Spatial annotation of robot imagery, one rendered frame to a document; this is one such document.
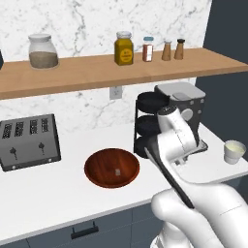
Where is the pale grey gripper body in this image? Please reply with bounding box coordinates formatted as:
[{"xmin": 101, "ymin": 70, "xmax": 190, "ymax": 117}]
[{"xmin": 172, "ymin": 139, "xmax": 209, "ymax": 167}]

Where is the glass of lemonade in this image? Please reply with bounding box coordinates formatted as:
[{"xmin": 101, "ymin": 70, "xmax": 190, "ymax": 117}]
[{"xmin": 223, "ymin": 139, "xmax": 247, "ymax": 166}]

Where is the brown wooden bowl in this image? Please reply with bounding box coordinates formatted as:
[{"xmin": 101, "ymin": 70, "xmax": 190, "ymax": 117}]
[{"xmin": 83, "ymin": 147, "xmax": 141, "ymax": 190}]

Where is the dark grey tall cabinet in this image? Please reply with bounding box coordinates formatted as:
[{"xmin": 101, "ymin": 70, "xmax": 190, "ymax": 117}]
[{"xmin": 195, "ymin": 0, "xmax": 248, "ymax": 153}]

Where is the grey and black coffee machine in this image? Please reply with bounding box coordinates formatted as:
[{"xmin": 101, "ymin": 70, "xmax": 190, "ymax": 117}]
[{"xmin": 153, "ymin": 81, "xmax": 209, "ymax": 157}]

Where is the black tiered pod stand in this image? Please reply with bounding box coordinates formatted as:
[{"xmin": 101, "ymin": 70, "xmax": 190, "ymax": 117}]
[{"xmin": 133, "ymin": 91, "xmax": 171, "ymax": 160}]

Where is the grey cupboard door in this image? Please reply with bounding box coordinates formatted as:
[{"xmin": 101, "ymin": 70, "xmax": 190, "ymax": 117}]
[{"xmin": 130, "ymin": 202, "xmax": 163, "ymax": 248}]

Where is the wooden pepper shaker black top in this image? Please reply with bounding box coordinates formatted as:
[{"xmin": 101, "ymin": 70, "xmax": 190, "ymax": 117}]
[{"xmin": 173, "ymin": 38, "xmax": 186, "ymax": 61}]

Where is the wooden salt shaker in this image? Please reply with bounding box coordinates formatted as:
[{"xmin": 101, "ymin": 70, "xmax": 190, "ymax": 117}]
[{"xmin": 161, "ymin": 39, "xmax": 172, "ymax": 62}]

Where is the red spice jar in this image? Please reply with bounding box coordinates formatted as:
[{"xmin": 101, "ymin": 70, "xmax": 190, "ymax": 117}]
[{"xmin": 141, "ymin": 36, "xmax": 155, "ymax": 63}]

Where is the grey drawer front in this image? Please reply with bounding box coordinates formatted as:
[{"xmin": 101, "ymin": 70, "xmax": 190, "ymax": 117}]
[{"xmin": 24, "ymin": 207, "xmax": 134, "ymax": 248}]

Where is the yellow jar with silver lid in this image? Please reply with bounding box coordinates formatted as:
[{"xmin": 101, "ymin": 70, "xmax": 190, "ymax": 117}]
[{"xmin": 113, "ymin": 30, "xmax": 135, "ymax": 67}]

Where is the grey four-slot toaster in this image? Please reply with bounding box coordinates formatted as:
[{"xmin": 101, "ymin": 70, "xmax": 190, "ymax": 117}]
[{"xmin": 0, "ymin": 112, "xmax": 62, "ymax": 172}]

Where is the glass jar with grey contents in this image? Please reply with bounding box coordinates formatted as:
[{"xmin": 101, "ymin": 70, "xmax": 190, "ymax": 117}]
[{"xmin": 27, "ymin": 33, "xmax": 60, "ymax": 71}]

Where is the white wall socket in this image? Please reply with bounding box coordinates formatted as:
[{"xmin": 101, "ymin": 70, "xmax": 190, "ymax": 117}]
[{"xmin": 108, "ymin": 85, "xmax": 123, "ymax": 101}]

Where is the wooden wall shelf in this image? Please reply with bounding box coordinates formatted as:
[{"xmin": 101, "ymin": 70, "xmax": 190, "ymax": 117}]
[{"xmin": 0, "ymin": 46, "xmax": 248, "ymax": 101}]

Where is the black drawer handle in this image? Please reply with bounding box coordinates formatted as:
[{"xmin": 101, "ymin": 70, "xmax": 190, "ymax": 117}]
[{"xmin": 70, "ymin": 221, "xmax": 100, "ymax": 240}]

